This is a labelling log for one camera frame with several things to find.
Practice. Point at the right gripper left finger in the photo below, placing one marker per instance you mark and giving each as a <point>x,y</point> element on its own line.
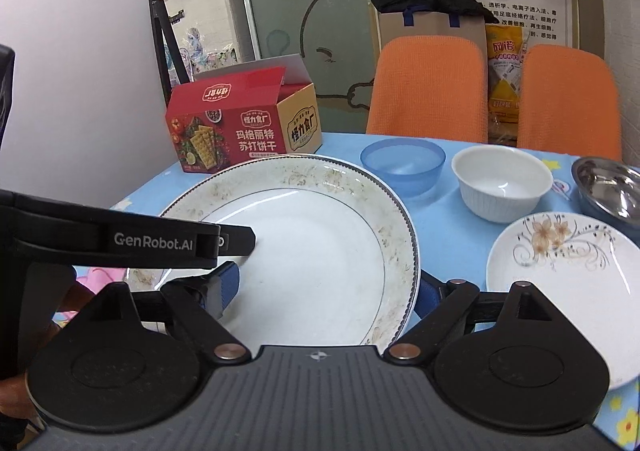
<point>197,304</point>

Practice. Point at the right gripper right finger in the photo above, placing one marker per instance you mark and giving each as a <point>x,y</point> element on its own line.
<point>445,311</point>

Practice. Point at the large white patterned plate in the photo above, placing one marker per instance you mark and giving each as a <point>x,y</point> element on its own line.
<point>336,260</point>

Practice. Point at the white ribbed ceramic bowl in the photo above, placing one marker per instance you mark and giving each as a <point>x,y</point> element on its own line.
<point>500,184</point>

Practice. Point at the blue translucent plastic bowl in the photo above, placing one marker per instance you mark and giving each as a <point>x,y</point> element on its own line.
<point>411,167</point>

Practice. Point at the small floral white plate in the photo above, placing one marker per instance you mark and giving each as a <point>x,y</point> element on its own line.
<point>588,269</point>

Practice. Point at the stainless steel bowl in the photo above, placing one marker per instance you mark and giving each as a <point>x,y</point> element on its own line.
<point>609,191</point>

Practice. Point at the left hand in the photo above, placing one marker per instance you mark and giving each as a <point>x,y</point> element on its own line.
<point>14,397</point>

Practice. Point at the red cracker box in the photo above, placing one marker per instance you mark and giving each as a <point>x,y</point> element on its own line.
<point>244,111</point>

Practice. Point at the left orange chair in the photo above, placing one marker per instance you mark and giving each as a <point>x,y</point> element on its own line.
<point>430,87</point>

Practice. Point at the orange chair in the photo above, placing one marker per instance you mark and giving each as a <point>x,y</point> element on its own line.
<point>569,104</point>
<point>430,87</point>

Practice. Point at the right orange chair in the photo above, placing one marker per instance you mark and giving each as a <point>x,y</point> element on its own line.
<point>569,104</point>

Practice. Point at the yellow snack package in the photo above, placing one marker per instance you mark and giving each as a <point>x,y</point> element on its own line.
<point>506,47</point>

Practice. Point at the brown paper bag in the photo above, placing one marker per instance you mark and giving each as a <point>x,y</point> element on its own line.
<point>398,24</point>

